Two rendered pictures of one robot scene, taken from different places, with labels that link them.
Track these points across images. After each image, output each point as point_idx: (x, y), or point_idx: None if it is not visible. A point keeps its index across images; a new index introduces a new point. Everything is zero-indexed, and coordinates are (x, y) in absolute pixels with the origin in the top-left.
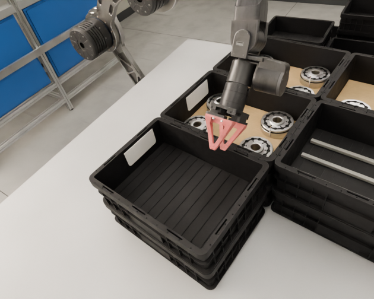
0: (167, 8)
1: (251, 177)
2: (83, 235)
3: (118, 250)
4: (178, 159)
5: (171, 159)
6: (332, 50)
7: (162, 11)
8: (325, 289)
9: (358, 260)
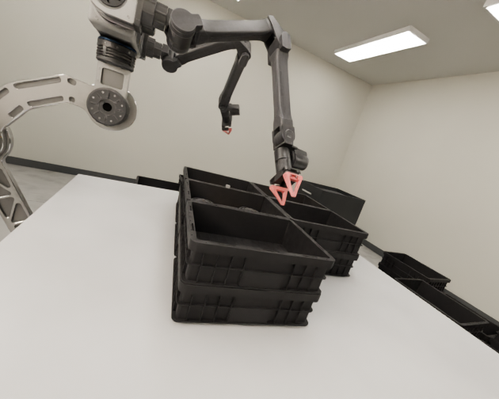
0: (118, 128)
1: (276, 237)
2: (142, 362)
3: (208, 347)
4: (214, 238)
5: (208, 239)
6: (241, 180)
7: (111, 130)
8: (335, 294)
9: (327, 277)
